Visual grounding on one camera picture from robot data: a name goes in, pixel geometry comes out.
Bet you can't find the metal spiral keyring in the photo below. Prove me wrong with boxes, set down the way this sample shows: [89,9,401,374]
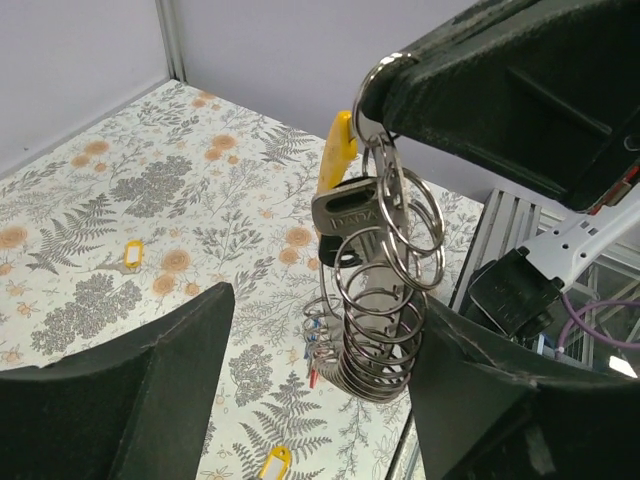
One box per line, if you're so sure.
[303,52,445,404]

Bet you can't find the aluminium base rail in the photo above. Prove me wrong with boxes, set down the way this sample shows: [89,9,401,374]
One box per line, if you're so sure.
[449,189,542,315]

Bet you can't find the small yellow tag far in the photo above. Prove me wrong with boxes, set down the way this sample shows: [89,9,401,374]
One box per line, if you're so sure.
[122,240,144,274]

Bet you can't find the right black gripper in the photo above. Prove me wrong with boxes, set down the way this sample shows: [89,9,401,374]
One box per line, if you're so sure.
[359,1,639,210]

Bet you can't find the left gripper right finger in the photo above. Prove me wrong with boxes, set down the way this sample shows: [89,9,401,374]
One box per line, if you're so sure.
[409,298,639,479]

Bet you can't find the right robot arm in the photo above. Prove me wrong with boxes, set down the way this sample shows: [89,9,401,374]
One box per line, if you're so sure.
[354,1,639,337]

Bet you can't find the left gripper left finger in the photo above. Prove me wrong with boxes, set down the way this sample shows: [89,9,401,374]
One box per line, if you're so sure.
[1,283,235,479]

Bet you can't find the silver key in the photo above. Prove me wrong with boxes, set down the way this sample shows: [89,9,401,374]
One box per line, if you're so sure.
[311,176,408,357]

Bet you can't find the red key tag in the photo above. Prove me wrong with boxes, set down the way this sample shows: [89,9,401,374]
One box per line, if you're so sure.
[309,370,319,389]

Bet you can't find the yellow key tag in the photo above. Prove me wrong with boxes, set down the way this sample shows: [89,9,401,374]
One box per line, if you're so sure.
[316,111,358,194]
[252,445,292,480]

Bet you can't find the dark blue key tag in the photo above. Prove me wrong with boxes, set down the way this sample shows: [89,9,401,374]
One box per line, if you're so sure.
[318,235,362,268]

